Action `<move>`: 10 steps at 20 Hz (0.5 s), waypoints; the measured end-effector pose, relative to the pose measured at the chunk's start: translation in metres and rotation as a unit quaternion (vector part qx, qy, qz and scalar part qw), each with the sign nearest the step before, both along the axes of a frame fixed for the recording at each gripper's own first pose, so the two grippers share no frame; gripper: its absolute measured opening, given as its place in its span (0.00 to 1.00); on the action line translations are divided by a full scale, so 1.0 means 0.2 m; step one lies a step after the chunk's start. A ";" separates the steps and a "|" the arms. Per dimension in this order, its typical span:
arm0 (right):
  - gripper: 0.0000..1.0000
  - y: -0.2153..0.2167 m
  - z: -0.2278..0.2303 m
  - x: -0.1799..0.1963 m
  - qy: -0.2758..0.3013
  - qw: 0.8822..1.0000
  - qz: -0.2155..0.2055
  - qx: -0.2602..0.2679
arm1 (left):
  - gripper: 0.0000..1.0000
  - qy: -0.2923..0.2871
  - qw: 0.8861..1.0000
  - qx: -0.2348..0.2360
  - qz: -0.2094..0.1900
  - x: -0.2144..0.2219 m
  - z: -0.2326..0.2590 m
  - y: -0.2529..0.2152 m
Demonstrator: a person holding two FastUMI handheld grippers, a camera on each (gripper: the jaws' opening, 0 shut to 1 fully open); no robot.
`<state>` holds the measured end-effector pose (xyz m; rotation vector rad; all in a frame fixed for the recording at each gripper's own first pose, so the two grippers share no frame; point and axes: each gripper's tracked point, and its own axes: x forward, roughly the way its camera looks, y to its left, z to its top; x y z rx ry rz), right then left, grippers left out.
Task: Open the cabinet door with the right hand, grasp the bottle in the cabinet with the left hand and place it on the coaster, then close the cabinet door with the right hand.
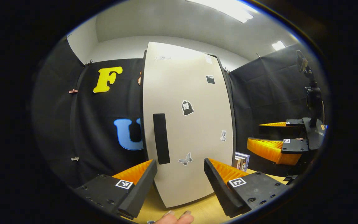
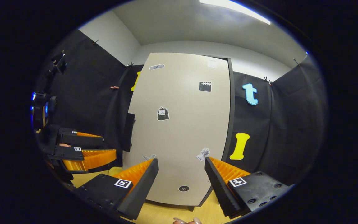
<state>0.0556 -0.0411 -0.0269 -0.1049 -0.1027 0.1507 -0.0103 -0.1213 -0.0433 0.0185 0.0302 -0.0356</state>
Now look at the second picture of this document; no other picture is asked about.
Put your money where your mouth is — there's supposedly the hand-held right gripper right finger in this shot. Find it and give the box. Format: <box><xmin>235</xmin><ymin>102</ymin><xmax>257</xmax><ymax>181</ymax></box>
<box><xmin>204</xmin><ymin>156</ymin><xmax>291</xmax><ymax>218</ymax></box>

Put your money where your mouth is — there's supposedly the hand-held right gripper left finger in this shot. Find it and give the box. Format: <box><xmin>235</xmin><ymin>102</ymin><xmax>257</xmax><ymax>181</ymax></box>
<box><xmin>73</xmin><ymin>159</ymin><xmax>159</xmax><ymax>221</ymax></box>

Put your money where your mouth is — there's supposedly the black door handle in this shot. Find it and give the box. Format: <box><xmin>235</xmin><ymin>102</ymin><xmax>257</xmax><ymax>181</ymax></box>
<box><xmin>123</xmin><ymin>113</ymin><xmax>136</xmax><ymax>152</ymax></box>

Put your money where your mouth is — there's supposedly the beige cabinet door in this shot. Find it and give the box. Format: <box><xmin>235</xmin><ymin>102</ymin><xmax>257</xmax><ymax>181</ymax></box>
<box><xmin>122</xmin><ymin>52</ymin><xmax>232</xmax><ymax>206</ymax></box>

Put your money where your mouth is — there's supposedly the black backdrop cloth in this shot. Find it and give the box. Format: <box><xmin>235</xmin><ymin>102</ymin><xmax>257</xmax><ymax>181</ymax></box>
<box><xmin>34</xmin><ymin>30</ymin><xmax>328</xmax><ymax>187</ymax></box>

